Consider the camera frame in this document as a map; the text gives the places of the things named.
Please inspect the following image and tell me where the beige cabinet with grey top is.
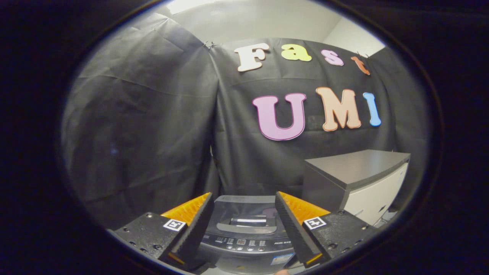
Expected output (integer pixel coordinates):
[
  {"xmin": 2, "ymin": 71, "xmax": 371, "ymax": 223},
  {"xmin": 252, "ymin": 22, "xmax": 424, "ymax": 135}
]
[{"xmin": 302, "ymin": 149, "xmax": 411, "ymax": 228}]

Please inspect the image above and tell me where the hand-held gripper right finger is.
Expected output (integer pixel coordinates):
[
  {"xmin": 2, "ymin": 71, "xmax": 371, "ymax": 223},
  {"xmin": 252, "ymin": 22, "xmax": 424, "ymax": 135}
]
[{"xmin": 275, "ymin": 191, "xmax": 379, "ymax": 269}]

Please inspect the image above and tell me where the grey washing machine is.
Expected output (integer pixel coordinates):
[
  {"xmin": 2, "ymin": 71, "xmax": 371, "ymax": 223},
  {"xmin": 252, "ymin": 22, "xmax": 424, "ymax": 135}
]
[{"xmin": 191, "ymin": 195, "xmax": 307, "ymax": 275}]

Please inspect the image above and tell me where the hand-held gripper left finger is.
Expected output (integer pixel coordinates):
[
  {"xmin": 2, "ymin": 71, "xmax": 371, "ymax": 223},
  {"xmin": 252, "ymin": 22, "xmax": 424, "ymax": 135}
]
[{"xmin": 108, "ymin": 192, "xmax": 215, "ymax": 267}]

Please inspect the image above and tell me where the black backdrop cloth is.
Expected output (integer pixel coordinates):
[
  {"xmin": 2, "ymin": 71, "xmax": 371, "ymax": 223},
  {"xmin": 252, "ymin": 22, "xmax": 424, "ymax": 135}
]
[{"xmin": 61, "ymin": 13, "xmax": 428, "ymax": 230}]

